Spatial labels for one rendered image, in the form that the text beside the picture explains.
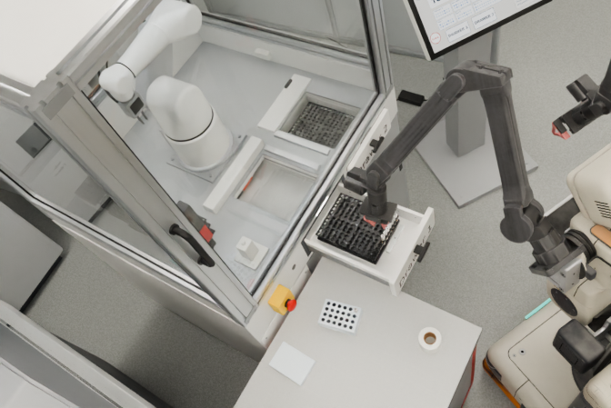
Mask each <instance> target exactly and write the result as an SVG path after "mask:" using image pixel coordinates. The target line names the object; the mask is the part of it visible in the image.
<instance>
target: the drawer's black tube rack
mask: <svg viewBox="0 0 611 408"><path fill-rule="evenodd" d="M341 195H342V193H340V195H339V196H338V197H337V199H336V201H335V203H334V204H333V206H332V208H331V209H330V211H329V213H328V214H327V216H326V218H325V220H324V221H323V222H322V224H321V225H320V227H319V229H318V230H317V232H316V235H317V236H318V237H317V239H318V240H320V241H322V242H325V243H327V244H330V245H333V246H334V247H336V248H338V249H341V250H343V251H345V252H347V253H350V254H352V255H354V256H357V257H359V258H361V259H363V260H366V261H368V262H369V263H371V264H375V265H376V264H377V262H378V260H379V258H380V257H381V255H382V253H383V251H384V250H385V248H386V246H387V244H388V242H389V240H390V238H391V237H392V235H393V233H394V231H395V229H396V228H397V226H398V224H399V222H400V220H399V219H397V220H398V221H397V222H396V225H394V229H392V232H391V233H390V235H389V236H388V239H386V243H385V244H384V245H383V247H382V249H381V250H380V252H379V254H378V256H377V258H376V259H375V260H371V259H369V257H370V255H371V254H372V252H373V251H374V249H375V247H376V245H377V243H378V241H379V239H380V237H381V235H382V234H383V232H384V230H385V229H383V227H382V225H381V224H380V223H377V222H376V225H375V227H374V226H373V225H371V224H370V223H368V222H366V221H365V220H364V215H363V214H361V215H360V214H359V210H360V208H361V205H362V204H360V202H362V203H363V201H360V200H358V199H355V198H354V197H351V196H349V195H346V194H343V195H344V196H343V197H341ZM346 196H348V198H346ZM339 198H341V199H340V200H338V199H339ZM350 198H353V200H350ZM355 200H357V202H355ZM338 201H339V203H337V202H338ZM336 204H337V206H335V205H336ZM333 208H335V210H333ZM332 211H333V212H332ZM331 212H332V213H331ZM329 215H330V217H329V218H328V216H329ZM326 219H328V221H326ZM324 223H326V224H324ZM322 226H324V228H322ZM321 229H323V230H322V231H321V232H320V230H321ZM318 233H320V235H318Z"/></svg>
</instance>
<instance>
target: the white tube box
mask: <svg viewBox="0 0 611 408"><path fill-rule="evenodd" d="M354 308H357V310H358V312H357V313H355V311H354ZM362 314H363V310H362V308H360V307H356V306H353V305H349V304H343V303H339V302H336V301H333V300H329V299H326V300H325V303H324V306H323V309H322V312H321V314H320V317H319V320H318V323H319V325H320V326H322V327H325V328H328V329H332V330H335V331H338V332H341V333H347V334H351V335H353V336H356V333H357V329H358V326H359V324H360V321H361V317H362Z"/></svg>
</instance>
